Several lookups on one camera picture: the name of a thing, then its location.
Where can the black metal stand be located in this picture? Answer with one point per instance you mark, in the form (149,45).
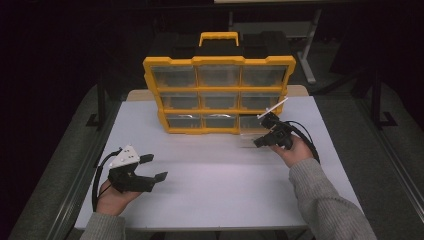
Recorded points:
(101,100)
(376,100)

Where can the aluminium floor rail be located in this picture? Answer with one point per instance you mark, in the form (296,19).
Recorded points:
(393,150)
(83,170)

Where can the yellow black drawer organizer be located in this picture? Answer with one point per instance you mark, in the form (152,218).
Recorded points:
(216,89)

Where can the clear small pull-out drawer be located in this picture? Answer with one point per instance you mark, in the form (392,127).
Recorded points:
(248,125)

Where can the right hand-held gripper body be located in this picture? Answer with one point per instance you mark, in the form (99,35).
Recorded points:
(283,135)

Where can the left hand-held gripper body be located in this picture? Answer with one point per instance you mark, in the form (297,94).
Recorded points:
(128,180)

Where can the person's left hand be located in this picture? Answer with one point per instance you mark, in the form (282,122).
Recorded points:
(111,201)

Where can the white metal desk frame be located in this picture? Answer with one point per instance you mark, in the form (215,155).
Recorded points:
(308,43)

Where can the person's right hand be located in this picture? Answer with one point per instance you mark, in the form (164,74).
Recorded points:
(296,153)

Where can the yellow frame clear bin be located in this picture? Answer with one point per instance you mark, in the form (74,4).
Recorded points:
(173,76)

